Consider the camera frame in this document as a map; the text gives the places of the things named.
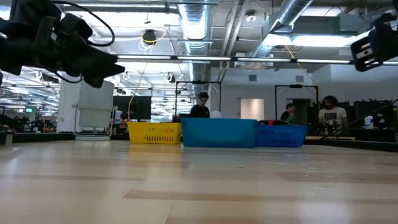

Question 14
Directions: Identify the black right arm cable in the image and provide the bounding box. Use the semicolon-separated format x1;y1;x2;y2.
343;98;398;129

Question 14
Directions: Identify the silver ventilation duct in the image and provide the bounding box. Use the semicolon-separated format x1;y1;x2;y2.
248;0;314;60
177;0;216;94

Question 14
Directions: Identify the teal plastic bin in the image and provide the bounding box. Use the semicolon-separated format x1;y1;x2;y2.
181;117;258;149

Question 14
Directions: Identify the yellow plastic basket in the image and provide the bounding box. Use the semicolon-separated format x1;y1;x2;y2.
126;121;183;145

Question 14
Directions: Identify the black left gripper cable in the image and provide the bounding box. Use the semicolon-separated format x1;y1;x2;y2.
51;0;116;48

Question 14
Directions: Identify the person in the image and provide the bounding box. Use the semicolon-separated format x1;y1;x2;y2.
279;103;296;122
318;95;348;127
189;91;211;119

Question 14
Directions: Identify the white cylindrical bin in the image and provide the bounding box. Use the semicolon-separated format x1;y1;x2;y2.
73;79;116;141

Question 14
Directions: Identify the blue plastic basket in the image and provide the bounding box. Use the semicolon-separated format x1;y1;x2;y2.
255;124;308;148

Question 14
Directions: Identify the long ceiling light strip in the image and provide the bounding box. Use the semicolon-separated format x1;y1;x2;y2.
116;55;398;66

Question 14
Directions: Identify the black monitor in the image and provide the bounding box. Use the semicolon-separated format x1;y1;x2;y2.
112;95;152;122

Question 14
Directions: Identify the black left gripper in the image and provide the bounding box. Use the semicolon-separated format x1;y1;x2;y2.
30;14;126;89

